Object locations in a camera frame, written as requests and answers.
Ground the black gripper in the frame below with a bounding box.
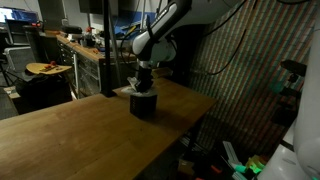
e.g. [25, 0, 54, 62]
[135, 65, 155, 94]

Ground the white woven towel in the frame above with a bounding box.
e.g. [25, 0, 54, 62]
[120, 76, 158, 98]

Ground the black mesh box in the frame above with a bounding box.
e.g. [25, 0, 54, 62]
[129, 93, 158, 120]

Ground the black vertical pole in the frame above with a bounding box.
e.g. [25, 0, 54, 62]
[101, 0, 118, 98]

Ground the wooden workbench with drawers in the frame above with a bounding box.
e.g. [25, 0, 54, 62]
[55, 33, 138, 98]

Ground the black case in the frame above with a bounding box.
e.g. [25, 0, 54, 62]
[61, 25, 83, 35]

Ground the round wooden stool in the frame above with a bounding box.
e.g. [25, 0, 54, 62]
[25, 60, 73, 76]

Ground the white flat strip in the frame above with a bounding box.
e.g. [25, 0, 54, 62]
[222, 140, 240, 165]

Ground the small orange tool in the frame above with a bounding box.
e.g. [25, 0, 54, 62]
[210, 164, 223, 175]

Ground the grey mesh office chair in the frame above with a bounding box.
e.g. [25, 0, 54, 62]
[2, 45, 36, 73]

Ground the green yellow plastic toy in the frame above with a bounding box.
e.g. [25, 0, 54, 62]
[233, 154, 270, 176]

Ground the lit computer monitor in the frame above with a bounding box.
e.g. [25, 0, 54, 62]
[0, 7, 39, 24]

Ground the tan wrist camera box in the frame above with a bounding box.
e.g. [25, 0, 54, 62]
[151, 67, 173, 80]

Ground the blue wall panel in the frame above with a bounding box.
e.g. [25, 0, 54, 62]
[113, 12, 156, 43]

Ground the black metal table frame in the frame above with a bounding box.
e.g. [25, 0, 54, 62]
[184, 114, 203, 159]

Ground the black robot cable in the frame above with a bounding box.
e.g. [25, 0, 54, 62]
[199, 0, 258, 76]

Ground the dark wall screen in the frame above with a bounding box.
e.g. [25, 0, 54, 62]
[78, 0, 105, 15]

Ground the black camera on stand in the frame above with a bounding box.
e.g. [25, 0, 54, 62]
[269, 59, 308, 128]

